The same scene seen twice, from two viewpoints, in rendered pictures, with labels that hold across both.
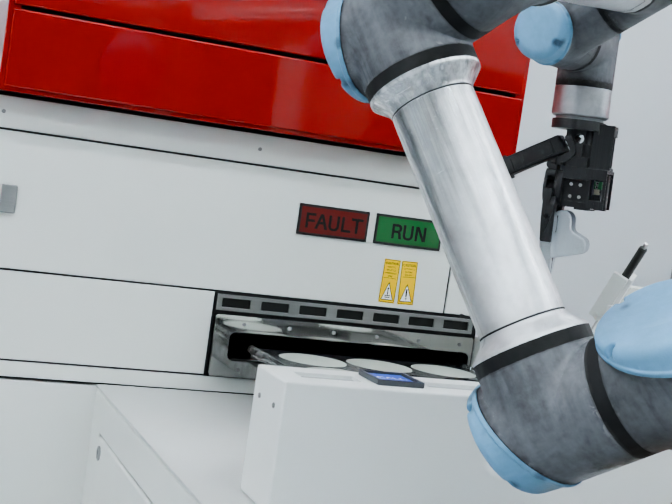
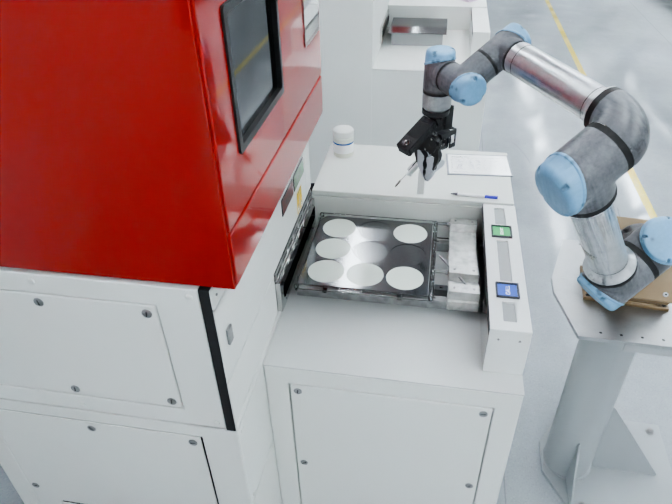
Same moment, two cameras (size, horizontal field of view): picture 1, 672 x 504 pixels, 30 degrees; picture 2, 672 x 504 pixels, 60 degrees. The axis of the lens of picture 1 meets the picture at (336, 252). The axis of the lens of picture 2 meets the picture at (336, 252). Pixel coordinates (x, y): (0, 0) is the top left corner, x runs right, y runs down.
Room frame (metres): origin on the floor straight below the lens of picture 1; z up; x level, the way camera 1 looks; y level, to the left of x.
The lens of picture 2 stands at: (1.13, 1.06, 1.88)
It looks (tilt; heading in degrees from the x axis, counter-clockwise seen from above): 36 degrees down; 303
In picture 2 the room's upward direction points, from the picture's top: 2 degrees counter-clockwise
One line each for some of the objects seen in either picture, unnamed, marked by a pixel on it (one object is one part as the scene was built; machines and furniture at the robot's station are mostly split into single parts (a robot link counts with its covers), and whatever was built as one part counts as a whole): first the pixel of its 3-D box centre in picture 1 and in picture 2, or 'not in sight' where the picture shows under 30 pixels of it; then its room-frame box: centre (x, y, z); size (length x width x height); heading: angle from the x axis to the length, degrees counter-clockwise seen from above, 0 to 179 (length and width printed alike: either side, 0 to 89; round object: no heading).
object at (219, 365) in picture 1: (344, 355); (297, 249); (1.97, -0.04, 0.89); 0.44 x 0.02 x 0.10; 112
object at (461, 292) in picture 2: not in sight; (463, 292); (1.48, -0.10, 0.89); 0.08 x 0.03 x 0.03; 22
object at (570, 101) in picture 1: (581, 105); (435, 100); (1.68, -0.30, 1.31); 0.08 x 0.08 x 0.05
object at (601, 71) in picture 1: (588, 45); (439, 70); (1.68, -0.29, 1.39); 0.09 x 0.08 x 0.11; 145
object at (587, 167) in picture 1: (578, 166); (436, 128); (1.68, -0.30, 1.23); 0.09 x 0.08 x 0.12; 71
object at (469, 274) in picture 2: not in sight; (463, 273); (1.51, -0.17, 0.89); 0.08 x 0.03 x 0.03; 22
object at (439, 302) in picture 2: not in sight; (385, 297); (1.68, -0.04, 0.84); 0.50 x 0.02 x 0.03; 22
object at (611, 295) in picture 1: (611, 317); (416, 172); (1.77, -0.40, 1.03); 0.06 x 0.04 x 0.13; 22
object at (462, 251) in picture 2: not in sight; (462, 265); (1.54, -0.25, 0.87); 0.36 x 0.08 x 0.03; 112
